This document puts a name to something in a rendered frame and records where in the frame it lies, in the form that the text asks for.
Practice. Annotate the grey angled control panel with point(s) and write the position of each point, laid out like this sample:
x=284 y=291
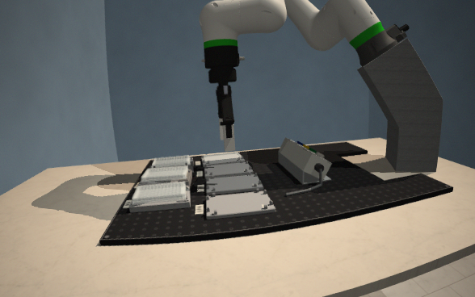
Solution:
x=302 y=163

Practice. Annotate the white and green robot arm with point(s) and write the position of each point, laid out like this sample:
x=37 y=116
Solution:
x=222 y=21

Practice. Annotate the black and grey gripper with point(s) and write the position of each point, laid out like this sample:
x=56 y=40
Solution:
x=222 y=77

